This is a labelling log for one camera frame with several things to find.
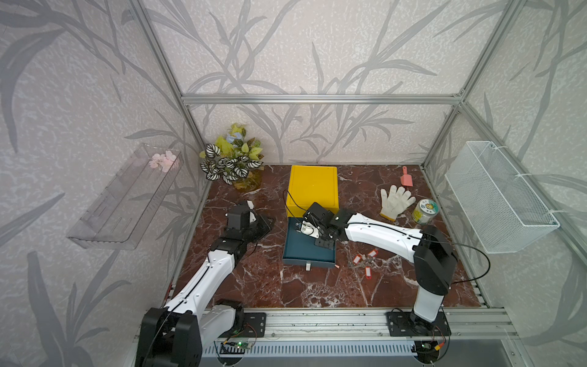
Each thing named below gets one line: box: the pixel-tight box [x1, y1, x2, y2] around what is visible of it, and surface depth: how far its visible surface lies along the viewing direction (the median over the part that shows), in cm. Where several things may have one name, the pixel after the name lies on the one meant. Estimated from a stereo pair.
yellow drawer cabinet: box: [286, 165, 340, 218], surface depth 86 cm
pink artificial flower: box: [148, 150, 177, 173], surface depth 78 cm
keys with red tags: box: [353, 249, 379, 280], surface depth 90 cm
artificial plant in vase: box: [199, 123, 264, 192], surface depth 93 cm
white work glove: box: [379, 185, 417, 222], surface depth 107 cm
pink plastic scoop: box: [400, 165, 413, 187], surface depth 114 cm
